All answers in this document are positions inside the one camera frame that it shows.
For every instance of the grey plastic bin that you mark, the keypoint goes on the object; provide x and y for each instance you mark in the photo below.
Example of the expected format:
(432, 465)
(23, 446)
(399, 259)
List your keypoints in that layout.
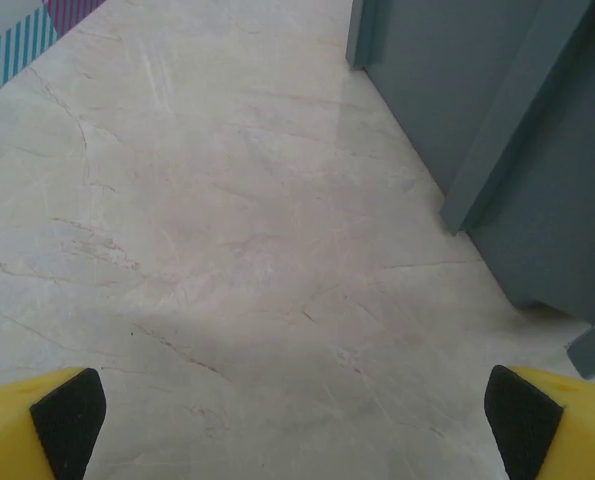
(452, 100)

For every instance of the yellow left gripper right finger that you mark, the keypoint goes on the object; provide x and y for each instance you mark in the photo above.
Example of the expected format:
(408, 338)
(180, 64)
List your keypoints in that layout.
(577, 430)

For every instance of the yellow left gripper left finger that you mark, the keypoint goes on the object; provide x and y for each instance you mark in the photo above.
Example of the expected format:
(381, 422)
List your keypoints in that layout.
(7, 435)

